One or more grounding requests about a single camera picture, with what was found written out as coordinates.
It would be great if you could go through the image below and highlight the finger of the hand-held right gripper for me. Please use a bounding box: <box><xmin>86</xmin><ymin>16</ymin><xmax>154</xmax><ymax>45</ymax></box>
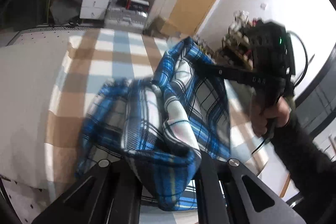
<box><xmin>196</xmin><ymin>62</ymin><xmax>266</xmax><ymax>84</ymax></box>

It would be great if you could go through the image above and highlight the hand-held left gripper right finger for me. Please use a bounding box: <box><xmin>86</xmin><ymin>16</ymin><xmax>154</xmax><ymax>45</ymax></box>
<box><xmin>199</xmin><ymin>156</ymin><xmax>307</xmax><ymax>224</ymax></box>

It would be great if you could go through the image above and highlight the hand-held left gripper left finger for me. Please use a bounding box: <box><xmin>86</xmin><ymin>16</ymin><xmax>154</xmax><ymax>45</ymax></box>
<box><xmin>31</xmin><ymin>159</ymin><xmax>143</xmax><ymax>224</ymax></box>

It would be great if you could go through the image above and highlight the blue plaid shirt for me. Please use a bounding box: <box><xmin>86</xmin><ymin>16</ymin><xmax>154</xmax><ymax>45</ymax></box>
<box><xmin>75</xmin><ymin>36</ymin><xmax>233</xmax><ymax>213</ymax></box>

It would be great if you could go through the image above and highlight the person's right forearm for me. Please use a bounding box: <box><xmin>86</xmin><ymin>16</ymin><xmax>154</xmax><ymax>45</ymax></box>
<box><xmin>268</xmin><ymin>108</ymin><xmax>336</xmax><ymax>204</ymax></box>

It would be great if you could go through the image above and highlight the person's right hand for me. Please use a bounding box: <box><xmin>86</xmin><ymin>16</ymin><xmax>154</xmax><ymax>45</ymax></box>
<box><xmin>251</xmin><ymin>96</ymin><xmax>291</xmax><ymax>138</ymax></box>

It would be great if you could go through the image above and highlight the wooden shoe rack with shoes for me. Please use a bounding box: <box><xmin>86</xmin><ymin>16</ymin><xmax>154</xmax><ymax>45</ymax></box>
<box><xmin>222</xmin><ymin>10</ymin><xmax>260</xmax><ymax>67</ymax></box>

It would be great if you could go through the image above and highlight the grey cabinet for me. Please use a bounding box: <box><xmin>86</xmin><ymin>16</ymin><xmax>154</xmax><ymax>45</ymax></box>
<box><xmin>296</xmin><ymin>76</ymin><xmax>336</xmax><ymax>162</ymax></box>

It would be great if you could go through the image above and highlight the brown cardboard box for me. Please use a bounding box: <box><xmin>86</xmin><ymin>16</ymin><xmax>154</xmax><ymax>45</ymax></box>
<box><xmin>143</xmin><ymin>16</ymin><xmax>174</xmax><ymax>37</ymax></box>

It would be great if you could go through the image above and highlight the white suitcase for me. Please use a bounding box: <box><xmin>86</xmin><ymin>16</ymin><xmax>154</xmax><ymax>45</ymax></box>
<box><xmin>146</xmin><ymin>0</ymin><xmax>182</xmax><ymax>28</ymax></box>

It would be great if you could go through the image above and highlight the checked bed sheet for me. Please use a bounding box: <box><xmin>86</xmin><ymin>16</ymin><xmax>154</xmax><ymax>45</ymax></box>
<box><xmin>44</xmin><ymin>28</ymin><xmax>269</xmax><ymax>224</ymax></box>

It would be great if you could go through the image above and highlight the black red box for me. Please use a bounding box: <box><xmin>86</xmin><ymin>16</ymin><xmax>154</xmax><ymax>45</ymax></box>
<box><xmin>126</xmin><ymin>0</ymin><xmax>150</xmax><ymax>11</ymax></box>

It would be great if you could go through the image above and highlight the silver suitcase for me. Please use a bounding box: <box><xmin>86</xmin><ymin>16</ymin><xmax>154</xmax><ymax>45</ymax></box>
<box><xmin>105</xmin><ymin>6</ymin><xmax>148</xmax><ymax>29</ymax></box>

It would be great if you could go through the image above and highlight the grey bag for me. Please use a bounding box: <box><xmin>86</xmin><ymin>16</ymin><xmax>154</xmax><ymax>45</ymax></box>
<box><xmin>50</xmin><ymin>0</ymin><xmax>82</xmax><ymax>25</ymax></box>

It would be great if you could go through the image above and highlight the black cable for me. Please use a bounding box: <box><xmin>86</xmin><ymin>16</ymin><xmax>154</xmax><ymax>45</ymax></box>
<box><xmin>251</xmin><ymin>30</ymin><xmax>316</xmax><ymax>157</ymax></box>

